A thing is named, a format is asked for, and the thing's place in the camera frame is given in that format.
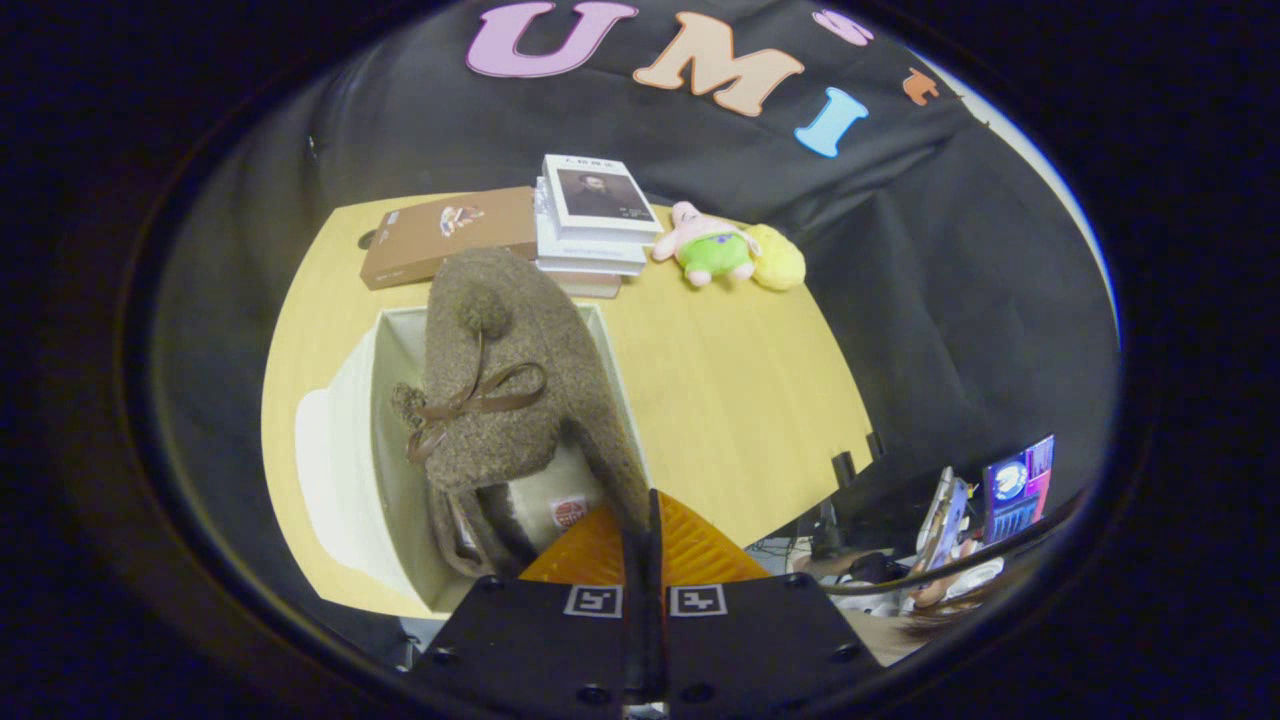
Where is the grey fabric storage box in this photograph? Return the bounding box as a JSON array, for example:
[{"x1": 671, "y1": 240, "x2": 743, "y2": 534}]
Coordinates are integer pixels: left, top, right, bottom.
[{"x1": 295, "y1": 305, "x2": 651, "y2": 613}]

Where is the black chair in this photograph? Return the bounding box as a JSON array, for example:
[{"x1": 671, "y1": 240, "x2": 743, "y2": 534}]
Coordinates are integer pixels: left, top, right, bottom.
[{"x1": 830, "y1": 430, "x2": 888, "y2": 493}]

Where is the sticker-covered laptop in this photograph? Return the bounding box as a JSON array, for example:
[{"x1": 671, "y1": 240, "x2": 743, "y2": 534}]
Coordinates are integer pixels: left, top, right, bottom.
[{"x1": 983, "y1": 435, "x2": 1056, "y2": 546}]

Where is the plain white book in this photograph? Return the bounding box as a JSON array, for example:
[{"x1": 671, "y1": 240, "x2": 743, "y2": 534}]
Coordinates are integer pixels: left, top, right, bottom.
[{"x1": 535, "y1": 180, "x2": 651, "y2": 276}]

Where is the book with cream pages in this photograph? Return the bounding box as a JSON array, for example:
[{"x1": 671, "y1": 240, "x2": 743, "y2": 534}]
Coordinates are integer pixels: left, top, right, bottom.
[{"x1": 545, "y1": 265, "x2": 626, "y2": 299}]

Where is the pink and green plush toy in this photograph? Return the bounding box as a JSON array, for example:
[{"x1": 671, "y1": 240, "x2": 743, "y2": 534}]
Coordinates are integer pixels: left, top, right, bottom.
[{"x1": 652, "y1": 202, "x2": 761, "y2": 288}]

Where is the flat brown cardboard box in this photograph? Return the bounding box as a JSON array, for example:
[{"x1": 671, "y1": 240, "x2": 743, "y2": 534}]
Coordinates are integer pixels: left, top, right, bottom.
[{"x1": 360, "y1": 186, "x2": 541, "y2": 291}]

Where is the yellow plush toy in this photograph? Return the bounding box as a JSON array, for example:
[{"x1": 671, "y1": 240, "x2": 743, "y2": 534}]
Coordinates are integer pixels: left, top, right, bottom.
[{"x1": 745, "y1": 224, "x2": 807, "y2": 292}]

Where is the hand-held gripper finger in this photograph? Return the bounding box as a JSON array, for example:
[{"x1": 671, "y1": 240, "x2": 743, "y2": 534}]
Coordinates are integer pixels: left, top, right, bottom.
[
  {"x1": 410, "y1": 500, "x2": 649, "y2": 720},
  {"x1": 650, "y1": 488, "x2": 886, "y2": 720}
]

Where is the brown fuzzy shoe with bow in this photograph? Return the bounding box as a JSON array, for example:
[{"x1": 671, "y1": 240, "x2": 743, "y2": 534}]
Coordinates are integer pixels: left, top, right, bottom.
[
  {"x1": 415, "y1": 247, "x2": 651, "y2": 581},
  {"x1": 390, "y1": 383, "x2": 531, "y2": 581}
]

